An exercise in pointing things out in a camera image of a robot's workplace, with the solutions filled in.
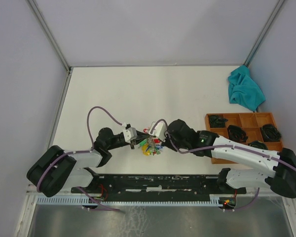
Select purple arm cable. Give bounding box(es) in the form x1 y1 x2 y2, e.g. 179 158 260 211
150 119 296 210
36 106 128 193

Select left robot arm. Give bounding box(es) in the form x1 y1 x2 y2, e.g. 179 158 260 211
26 126 148 198

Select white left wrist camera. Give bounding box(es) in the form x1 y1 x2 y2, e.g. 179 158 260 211
122 123 138 144

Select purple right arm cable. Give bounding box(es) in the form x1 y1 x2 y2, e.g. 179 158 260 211
150 119 296 210

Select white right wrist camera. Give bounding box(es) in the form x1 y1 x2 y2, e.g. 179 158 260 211
148 122 166 141

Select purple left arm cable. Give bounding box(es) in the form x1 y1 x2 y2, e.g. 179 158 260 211
36 106 128 193

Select teal cloth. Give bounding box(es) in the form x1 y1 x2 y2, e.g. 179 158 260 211
227 65 265 112

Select black cable coil left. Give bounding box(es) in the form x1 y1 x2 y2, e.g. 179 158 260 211
208 115 229 129

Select black cable coil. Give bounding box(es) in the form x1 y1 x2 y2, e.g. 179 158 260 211
208 115 229 129
261 123 282 143
226 124 249 143

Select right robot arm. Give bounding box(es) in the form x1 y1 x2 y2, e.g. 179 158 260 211
152 119 296 198

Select metal keyring with coloured keys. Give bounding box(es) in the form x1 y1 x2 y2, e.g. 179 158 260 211
139 127 164 156

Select black cable coil middle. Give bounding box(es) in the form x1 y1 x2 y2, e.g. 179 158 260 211
226 124 249 143

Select grey cable duct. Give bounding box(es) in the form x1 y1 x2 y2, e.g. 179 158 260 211
36 195 233 207

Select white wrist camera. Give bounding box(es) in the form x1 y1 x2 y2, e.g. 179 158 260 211
122 123 138 144
148 122 166 141

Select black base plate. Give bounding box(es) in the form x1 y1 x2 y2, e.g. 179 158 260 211
83 174 247 201

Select black cable coil right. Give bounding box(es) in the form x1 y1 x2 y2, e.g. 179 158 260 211
261 123 282 143

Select wooden compartment tray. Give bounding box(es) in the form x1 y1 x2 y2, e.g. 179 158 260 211
205 113 284 152

